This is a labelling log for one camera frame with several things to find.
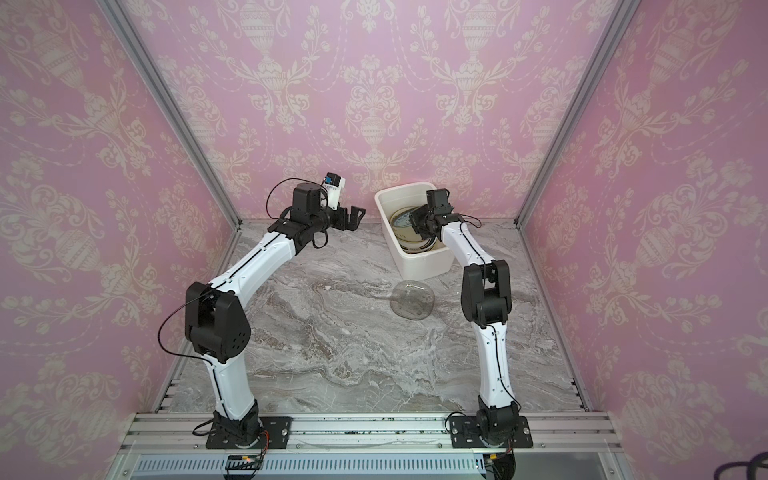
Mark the clear glass plate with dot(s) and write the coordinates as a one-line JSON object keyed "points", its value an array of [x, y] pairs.
{"points": [[412, 300]]}

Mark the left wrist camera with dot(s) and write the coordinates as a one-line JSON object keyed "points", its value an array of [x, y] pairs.
{"points": [[333, 184]]}

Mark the aluminium left corner post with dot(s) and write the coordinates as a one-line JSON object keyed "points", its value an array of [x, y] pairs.
{"points": [[118, 18]]}

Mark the aluminium right corner post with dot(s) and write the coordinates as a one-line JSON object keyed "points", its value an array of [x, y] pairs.
{"points": [[614, 31]]}

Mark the small teal patterned plate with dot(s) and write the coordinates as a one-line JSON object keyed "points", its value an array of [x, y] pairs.
{"points": [[402, 220]]}

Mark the cream plate with plant motif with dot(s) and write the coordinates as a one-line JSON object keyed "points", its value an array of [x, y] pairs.
{"points": [[411, 243]]}

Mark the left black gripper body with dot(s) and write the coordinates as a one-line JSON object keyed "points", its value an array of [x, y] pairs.
{"points": [[334, 218]]}

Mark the white vented strip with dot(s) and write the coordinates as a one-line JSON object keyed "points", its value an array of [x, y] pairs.
{"points": [[308, 466]]}

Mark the white plastic bin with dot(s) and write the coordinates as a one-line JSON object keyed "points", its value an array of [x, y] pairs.
{"points": [[412, 266]]}

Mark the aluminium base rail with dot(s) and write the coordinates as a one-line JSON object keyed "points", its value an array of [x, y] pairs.
{"points": [[549, 445]]}

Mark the aluminium corner post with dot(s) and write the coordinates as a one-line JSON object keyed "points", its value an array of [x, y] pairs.
{"points": [[614, 31], [118, 18]]}

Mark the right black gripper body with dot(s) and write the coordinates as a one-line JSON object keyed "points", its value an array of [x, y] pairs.
{"points": [[417, 222]]}

